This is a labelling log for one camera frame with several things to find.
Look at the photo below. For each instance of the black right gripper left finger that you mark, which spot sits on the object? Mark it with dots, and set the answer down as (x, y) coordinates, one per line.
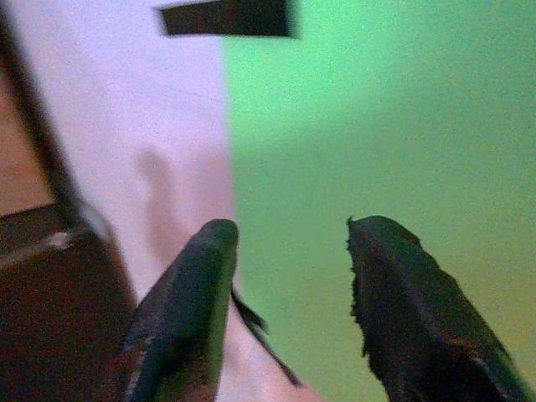
(184, 310)

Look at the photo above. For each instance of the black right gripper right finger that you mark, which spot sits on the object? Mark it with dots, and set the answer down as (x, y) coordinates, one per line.
(414, 318)

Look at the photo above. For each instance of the black rectangular wall plate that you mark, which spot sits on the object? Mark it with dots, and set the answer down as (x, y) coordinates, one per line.
(228, 19)

